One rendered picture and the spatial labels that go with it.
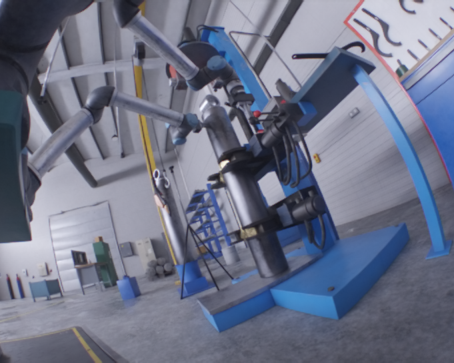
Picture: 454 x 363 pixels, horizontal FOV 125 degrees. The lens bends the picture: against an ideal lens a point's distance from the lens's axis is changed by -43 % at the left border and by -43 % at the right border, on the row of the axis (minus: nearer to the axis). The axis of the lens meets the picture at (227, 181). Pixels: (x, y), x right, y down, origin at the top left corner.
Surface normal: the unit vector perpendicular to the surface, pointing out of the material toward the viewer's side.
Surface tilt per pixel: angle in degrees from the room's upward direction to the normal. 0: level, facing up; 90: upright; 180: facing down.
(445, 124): 90
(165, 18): 173
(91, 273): 90
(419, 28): 90
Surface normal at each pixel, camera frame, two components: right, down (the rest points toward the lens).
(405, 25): -0.89, 0.22
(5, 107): 0.72, -0.43
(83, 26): 0.23, 0.92
